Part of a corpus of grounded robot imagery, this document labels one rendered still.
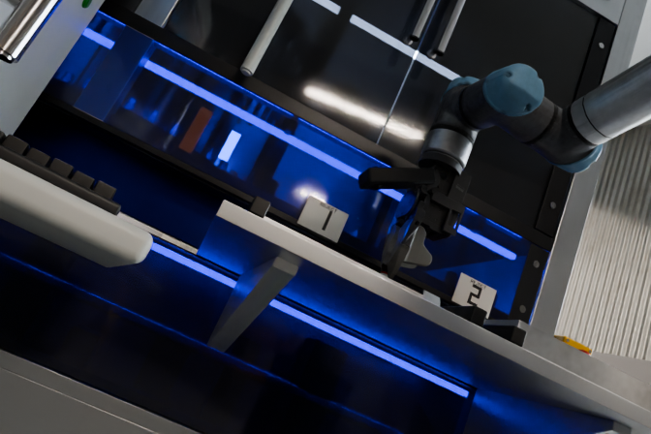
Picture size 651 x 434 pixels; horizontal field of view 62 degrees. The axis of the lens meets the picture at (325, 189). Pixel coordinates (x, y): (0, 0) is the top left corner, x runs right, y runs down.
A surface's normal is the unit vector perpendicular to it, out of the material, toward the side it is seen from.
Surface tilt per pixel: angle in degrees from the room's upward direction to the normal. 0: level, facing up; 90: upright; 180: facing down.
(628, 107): 149
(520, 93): 90
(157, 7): 90
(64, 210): 90
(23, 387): 90
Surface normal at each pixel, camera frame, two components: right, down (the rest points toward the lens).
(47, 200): 0.41, -0.14
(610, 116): -0.61, 0.50
